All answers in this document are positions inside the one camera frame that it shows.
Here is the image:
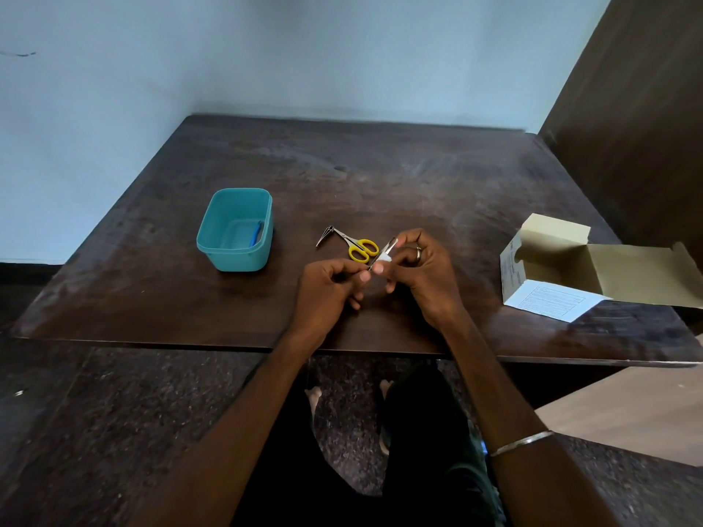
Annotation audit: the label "brown wooden cabinet panel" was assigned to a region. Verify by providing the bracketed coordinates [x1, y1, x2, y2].
[538, 0, 703, 258]

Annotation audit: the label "person's left hand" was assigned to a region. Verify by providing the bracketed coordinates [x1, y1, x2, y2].
[284, 259, 374, 351]

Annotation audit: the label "person's right forearm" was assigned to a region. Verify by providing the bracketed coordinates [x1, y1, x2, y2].
[442, 311, 622, 527]

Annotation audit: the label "person's right hand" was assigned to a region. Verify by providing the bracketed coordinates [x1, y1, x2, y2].
[373, 228, 469, 333]

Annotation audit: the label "silver bracelet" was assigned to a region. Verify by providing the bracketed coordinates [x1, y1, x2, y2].
[488, 430, 554, 458]

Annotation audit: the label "person's left forearm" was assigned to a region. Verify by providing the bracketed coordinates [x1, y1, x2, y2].
[131, 329, 325, 527]

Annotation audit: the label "white cardboard box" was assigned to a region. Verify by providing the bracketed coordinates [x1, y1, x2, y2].
[499, 213, 703, 324]

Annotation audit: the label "beige board surface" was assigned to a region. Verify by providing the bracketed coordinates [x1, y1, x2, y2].
[535, 367, 703, 467]

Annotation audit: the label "teal plastic container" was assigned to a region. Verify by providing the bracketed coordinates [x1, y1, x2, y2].
[196, 187, 274, 273]

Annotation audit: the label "blue tools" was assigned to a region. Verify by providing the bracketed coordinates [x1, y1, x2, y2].
[368, 237, 400, 272]

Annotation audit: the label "yellow handled scissors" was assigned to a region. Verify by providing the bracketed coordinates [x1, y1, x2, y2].
[332, 228, 380, 264]

